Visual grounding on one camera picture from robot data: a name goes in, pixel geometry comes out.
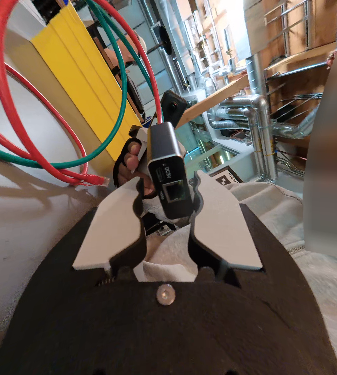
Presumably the black round disc on rod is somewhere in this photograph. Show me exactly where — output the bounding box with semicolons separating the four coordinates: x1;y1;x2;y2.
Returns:
146;25;174;55

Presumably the green network cable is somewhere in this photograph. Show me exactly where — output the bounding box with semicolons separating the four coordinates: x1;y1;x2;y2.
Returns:
0;0;164;170

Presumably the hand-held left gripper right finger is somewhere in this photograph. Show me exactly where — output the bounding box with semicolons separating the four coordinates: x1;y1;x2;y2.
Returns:
187;170;264;276

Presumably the black and white marker sign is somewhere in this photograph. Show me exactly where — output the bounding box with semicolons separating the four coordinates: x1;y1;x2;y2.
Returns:
209;165;244;186

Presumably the yellow plastic bin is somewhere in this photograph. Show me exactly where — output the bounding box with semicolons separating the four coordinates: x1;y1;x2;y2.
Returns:
31;4;143;162

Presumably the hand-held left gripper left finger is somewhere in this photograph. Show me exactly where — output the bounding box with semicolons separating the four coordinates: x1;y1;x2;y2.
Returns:
72;177;147;271

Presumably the person's right hand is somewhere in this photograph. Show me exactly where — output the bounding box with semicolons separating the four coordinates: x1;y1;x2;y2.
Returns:
117;142;157;197

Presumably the silver ventilation duct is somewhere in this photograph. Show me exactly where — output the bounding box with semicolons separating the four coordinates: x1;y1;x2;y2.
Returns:
209;95;278;183

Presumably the wooden ceiling beam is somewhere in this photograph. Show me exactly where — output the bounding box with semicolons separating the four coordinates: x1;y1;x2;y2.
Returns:
176;75;249;129

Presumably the black two-port adapter box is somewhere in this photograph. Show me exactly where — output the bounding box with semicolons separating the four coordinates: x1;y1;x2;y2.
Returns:
147;122;194;220

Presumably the person's grey hoodie torso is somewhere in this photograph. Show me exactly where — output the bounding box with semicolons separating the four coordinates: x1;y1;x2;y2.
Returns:
143;182;337;375

